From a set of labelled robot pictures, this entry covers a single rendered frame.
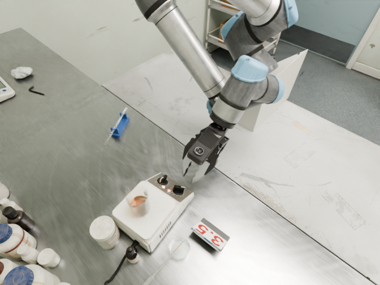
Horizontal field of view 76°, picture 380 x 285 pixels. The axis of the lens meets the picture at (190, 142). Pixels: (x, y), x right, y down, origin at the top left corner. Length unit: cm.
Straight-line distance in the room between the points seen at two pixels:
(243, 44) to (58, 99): 77
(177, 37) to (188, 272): 59
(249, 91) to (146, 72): 72
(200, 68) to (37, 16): 135
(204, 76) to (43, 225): 60
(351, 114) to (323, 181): 194
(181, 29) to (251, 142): 45
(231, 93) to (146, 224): 37
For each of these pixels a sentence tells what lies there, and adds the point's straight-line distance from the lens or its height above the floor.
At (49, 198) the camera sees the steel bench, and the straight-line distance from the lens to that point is 85.
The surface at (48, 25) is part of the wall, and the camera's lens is 191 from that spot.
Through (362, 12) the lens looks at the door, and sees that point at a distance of 331.
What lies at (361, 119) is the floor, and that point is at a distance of 280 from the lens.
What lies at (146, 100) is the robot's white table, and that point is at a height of 90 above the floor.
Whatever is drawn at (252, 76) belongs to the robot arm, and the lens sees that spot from 58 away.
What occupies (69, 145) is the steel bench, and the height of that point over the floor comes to 90.
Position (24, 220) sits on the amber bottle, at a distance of 79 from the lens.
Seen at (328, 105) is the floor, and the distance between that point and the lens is 279.
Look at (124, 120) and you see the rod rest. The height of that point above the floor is 91.
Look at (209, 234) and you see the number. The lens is 69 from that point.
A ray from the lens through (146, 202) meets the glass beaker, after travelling 59.
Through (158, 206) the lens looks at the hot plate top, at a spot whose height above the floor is 99.
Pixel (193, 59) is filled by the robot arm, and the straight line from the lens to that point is 69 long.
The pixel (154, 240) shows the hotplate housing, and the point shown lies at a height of 96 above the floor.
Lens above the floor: 157
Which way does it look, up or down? 49 degrees down
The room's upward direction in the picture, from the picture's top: 2 degrees clockwise
